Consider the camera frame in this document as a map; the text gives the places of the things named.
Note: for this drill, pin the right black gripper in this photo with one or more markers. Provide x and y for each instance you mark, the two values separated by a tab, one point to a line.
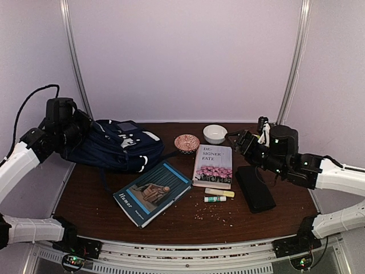
245	150

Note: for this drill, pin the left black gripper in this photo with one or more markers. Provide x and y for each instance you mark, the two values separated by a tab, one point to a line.
86	121

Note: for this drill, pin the Designer Fate flower book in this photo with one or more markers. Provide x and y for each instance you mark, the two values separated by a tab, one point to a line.
213	167

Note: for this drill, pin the navy blue backpack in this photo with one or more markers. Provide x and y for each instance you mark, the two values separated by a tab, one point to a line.
114	146

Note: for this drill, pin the blue Humor book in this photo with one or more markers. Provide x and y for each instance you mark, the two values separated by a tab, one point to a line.
152	193

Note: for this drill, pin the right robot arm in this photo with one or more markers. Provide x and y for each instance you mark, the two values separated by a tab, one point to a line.
275	148

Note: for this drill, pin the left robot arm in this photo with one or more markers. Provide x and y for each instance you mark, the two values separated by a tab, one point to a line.
33	148

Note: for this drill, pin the white ceramic bowl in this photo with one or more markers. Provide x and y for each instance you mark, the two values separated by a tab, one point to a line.
214	134

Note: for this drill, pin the red patterned small bowl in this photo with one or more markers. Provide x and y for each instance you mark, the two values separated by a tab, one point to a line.
187	144

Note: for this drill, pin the yellow highlighter pen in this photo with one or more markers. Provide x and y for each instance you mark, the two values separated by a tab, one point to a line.
218	192

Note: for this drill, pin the black pencil case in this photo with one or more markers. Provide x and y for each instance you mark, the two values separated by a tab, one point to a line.
254	189

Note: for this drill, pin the white green glue stick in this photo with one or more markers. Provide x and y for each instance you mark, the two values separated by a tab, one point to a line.
215	199

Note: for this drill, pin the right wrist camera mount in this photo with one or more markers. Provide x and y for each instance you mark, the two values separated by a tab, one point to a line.
263	128

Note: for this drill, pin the left aluminium frame post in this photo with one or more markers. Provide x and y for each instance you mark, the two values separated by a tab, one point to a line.
66	17

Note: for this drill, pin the aluminium frame post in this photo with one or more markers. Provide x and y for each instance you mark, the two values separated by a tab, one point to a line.
299	51
66	17

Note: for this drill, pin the front aluminium rail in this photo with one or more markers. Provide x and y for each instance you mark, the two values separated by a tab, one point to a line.
259	256

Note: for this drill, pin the right aluminium frame post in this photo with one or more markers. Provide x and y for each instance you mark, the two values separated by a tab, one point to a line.
299	51

